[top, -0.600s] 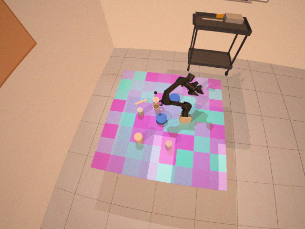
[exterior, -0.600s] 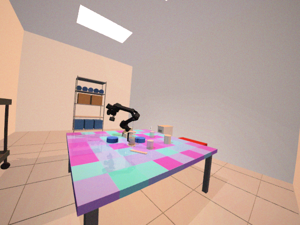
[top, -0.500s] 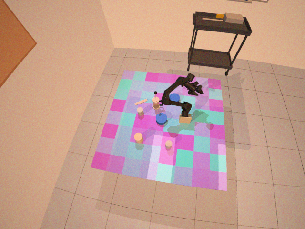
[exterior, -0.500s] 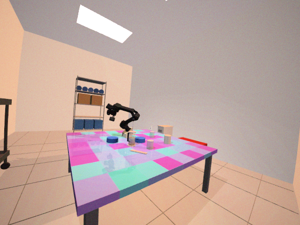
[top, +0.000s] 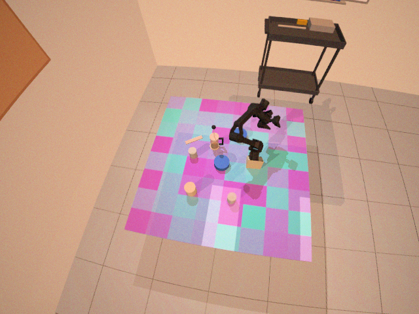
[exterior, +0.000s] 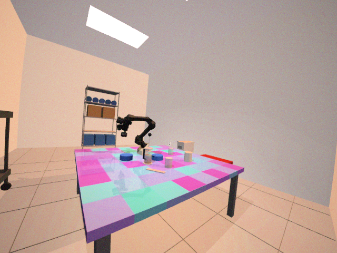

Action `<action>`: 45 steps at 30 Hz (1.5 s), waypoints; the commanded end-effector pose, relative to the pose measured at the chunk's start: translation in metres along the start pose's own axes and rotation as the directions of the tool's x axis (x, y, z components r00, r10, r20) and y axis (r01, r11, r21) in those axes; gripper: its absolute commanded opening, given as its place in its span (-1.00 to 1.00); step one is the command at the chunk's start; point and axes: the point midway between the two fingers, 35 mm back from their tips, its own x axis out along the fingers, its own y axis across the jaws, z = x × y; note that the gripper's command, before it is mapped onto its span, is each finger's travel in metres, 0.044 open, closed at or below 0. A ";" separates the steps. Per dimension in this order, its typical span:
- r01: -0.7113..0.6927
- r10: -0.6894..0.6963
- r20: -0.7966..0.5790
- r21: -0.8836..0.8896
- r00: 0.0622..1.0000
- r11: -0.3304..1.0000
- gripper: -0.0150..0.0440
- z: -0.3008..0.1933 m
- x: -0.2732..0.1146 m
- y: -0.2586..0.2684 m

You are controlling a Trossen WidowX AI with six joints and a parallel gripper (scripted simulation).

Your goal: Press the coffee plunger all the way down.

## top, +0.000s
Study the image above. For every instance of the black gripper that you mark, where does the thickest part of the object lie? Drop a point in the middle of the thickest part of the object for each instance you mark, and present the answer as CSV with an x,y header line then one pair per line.
x,y
266,119

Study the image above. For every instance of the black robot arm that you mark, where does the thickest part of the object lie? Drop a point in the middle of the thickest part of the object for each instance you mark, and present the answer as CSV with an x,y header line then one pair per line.
x,y
255,110

